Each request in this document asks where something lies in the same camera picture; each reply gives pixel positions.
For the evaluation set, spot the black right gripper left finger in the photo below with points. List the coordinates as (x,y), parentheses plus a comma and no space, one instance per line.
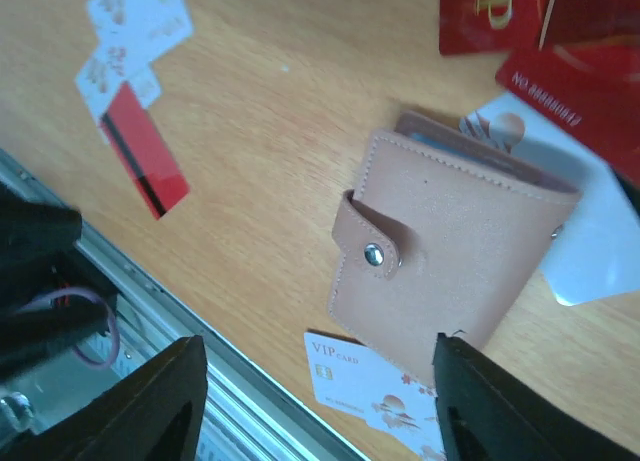
(155,413)

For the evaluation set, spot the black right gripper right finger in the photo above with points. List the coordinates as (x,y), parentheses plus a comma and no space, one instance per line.
(485,413)

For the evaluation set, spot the pink leather card holder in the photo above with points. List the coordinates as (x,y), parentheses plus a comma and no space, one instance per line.
(440,234)

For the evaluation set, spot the white card under arm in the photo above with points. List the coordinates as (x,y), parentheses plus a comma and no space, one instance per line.
(131,34)

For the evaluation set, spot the white card pile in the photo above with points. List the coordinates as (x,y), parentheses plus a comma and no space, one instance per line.
(350,377)

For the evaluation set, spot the red VIP card near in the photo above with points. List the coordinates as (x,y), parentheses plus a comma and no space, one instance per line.
(590,92)

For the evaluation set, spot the red vip card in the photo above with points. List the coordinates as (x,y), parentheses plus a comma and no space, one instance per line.
(590,92)
(474,26)

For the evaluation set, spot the red VIP card right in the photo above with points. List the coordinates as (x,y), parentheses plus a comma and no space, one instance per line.
(474,26)

